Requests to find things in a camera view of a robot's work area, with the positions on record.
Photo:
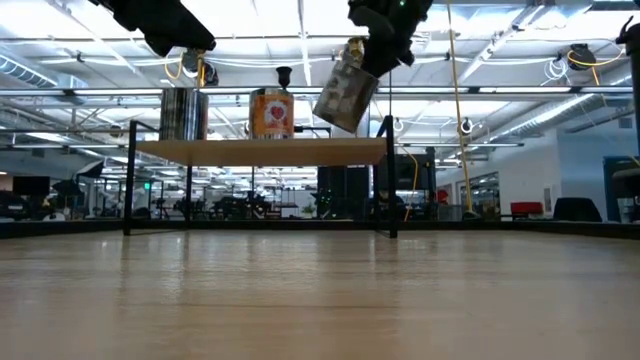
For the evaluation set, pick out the orange candle jar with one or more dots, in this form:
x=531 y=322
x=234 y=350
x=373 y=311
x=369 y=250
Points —
x=271 y=114

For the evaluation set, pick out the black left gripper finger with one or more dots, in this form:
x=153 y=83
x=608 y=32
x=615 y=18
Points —
x=185 y=40

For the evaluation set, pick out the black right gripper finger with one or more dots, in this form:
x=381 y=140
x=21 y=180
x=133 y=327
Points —
x=367 y=26
x=392 y=55

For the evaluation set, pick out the black candlestick holder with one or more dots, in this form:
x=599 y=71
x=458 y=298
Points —
x=284 y=76

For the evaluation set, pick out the black monitor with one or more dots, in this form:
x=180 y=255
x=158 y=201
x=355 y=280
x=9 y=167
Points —
x=31 y=186

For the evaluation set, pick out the striped silver candle jar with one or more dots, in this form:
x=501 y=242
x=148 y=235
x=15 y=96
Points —
x=183 y=115

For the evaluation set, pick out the red seat on black stand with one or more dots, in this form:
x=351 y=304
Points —
x=526 y=208

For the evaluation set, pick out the light wood shelf riser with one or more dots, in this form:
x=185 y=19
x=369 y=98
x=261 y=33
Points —
x=260 y=152

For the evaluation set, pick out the black office chair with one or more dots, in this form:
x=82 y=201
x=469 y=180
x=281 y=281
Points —
x=577 y=210

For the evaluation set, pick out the black table edge rail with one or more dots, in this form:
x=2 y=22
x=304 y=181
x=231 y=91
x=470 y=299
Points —
x=500 y=228

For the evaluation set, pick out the black cabinet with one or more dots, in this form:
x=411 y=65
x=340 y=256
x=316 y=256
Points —
x=345 y=192

